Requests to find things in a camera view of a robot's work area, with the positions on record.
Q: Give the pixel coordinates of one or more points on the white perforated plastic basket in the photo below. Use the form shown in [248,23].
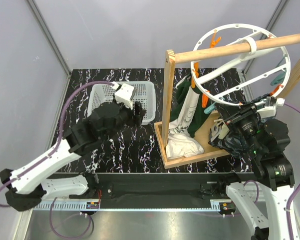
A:
[145,94]

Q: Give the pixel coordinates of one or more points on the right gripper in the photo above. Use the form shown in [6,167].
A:
[232,114]

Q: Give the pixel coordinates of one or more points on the cream sock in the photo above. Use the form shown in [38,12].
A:
[223,130]

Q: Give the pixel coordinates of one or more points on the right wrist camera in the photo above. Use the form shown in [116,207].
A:
[269,108]

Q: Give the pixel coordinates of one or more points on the wooden hanging rack frame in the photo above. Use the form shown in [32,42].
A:
[161,128]

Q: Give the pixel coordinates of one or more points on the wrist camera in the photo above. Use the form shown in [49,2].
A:
[269,108]
[124,94]

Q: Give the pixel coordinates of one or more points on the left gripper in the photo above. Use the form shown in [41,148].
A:
[136,118]

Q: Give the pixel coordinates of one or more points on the white printed t-shirt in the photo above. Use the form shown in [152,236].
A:
[181,142]

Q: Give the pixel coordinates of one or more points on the teal clothespin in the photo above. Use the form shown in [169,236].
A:
[209,109]

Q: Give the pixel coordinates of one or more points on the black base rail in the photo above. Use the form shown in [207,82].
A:
[156,191]

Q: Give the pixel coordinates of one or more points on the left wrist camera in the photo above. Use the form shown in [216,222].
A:
[124,94]

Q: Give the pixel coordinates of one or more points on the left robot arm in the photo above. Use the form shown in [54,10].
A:
[29,185]

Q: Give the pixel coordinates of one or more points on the orange clothespin top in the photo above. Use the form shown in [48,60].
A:
[214,40]

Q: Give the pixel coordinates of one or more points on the orange clothespin middle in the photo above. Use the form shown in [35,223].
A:
[205,100]

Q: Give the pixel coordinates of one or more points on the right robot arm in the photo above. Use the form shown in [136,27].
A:
[265,142]

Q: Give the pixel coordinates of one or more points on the green garment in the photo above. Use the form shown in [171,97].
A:
[199,112]

